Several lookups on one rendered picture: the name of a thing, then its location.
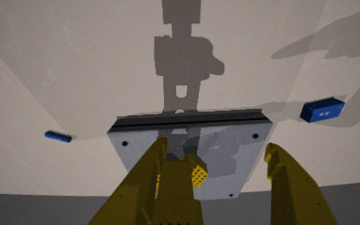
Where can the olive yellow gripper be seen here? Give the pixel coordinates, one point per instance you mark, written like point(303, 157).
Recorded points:
point(296, 199)

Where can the blue battery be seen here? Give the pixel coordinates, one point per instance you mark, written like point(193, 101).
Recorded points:
point(57, 137)

